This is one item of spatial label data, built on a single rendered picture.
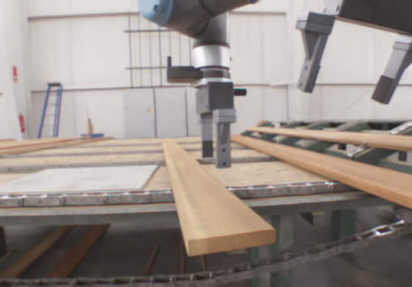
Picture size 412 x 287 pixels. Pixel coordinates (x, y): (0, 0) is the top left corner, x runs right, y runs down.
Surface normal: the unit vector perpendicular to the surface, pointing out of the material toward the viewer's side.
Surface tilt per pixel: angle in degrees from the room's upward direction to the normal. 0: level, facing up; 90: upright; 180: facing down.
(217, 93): 90
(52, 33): 85
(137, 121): 90
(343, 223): 90
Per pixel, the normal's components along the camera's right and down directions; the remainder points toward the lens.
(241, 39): 0.05, 0.04
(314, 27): 0.06, 0.47
